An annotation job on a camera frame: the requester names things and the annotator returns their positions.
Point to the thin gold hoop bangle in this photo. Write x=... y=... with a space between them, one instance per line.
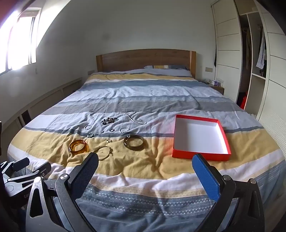
x=106 y=157

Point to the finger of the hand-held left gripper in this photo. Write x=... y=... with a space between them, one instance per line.
x=19 y=164
x=38 y=171

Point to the wooden bed with striped duvet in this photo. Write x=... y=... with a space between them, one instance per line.
x=143 y=98

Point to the wooden headboard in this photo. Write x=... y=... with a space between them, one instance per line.
x=145 y=59

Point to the window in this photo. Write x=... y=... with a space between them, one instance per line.
x=21 y=42

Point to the red object in wardrobe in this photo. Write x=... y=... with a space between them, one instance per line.
x=244 y=99

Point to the amber translucent bangle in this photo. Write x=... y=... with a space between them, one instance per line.
x=72 y=147

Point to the striped pillow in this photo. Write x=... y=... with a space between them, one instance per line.
x=165 y=67

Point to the white wardrobe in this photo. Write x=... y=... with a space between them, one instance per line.
x=228 y=51

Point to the wooden nightstand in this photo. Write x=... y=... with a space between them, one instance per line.
x=217 y=89

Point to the small purple box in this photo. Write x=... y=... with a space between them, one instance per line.
x=216 y=83

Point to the beige wall switch panel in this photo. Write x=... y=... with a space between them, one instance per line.
x=208 y=69

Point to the low beige wall cabinet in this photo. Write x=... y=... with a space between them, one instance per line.
x=44 y=98

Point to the red shallow cardboard box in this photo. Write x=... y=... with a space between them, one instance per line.
x=198 y=138

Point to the brown hanging garment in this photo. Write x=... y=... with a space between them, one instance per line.
x=248 y=44

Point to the striped hanging shirt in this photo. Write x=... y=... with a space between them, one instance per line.
x=260 y=53

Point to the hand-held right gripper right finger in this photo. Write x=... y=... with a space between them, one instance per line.
x=205 y=176

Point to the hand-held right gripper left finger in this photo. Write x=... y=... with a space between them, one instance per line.
x=89 y=166

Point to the dark olive bangle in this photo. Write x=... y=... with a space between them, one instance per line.
x=127 y=144

